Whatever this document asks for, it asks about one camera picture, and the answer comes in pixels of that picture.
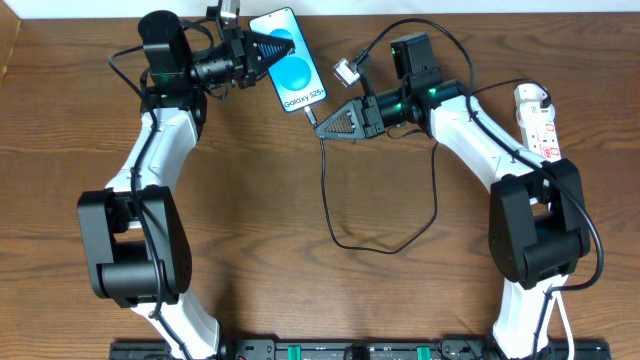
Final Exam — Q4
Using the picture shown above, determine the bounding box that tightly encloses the white power strip cord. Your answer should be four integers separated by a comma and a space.
552, 292, 577, 360

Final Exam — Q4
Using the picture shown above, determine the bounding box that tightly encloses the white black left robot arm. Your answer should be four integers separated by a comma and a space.
77, 6, 295, 359

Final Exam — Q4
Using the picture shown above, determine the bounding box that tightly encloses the white power strip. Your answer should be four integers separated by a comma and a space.
516, 112, 561, 162

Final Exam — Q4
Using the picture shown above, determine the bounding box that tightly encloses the blue galaxy smartphone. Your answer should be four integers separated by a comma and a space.
249, 7, 327, 112

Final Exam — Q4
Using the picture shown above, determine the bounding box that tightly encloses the black usb charging cable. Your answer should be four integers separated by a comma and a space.
303, 78, 553, 256

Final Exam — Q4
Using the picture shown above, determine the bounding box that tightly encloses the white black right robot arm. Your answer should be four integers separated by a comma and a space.
315, 33, 602, 359

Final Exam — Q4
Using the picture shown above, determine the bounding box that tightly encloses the white usb wall charger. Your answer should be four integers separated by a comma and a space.
514, 83, 556, 127

